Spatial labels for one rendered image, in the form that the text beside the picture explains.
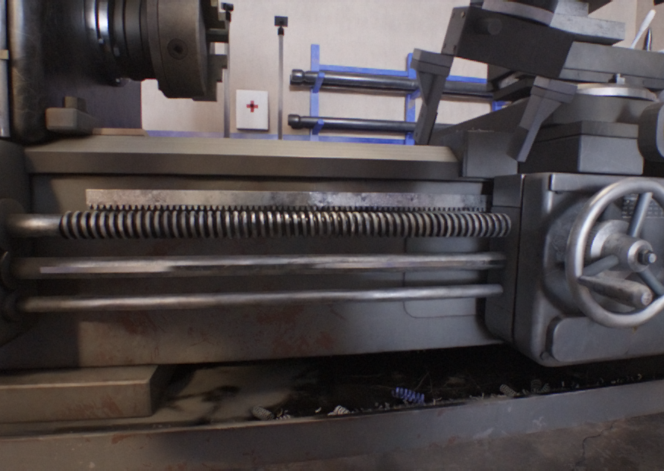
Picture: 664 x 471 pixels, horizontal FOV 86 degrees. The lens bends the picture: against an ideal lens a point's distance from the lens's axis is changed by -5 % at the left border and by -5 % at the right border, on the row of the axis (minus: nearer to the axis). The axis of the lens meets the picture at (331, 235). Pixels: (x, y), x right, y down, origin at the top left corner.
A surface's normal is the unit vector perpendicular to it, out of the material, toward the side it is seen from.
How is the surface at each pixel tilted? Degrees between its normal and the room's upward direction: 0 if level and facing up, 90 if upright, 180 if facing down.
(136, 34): 108
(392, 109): 90
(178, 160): 90
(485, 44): 114
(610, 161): 90
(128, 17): 90
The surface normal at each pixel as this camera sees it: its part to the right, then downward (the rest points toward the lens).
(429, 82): 0.08, 0.50
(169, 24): 0.17, 0.29
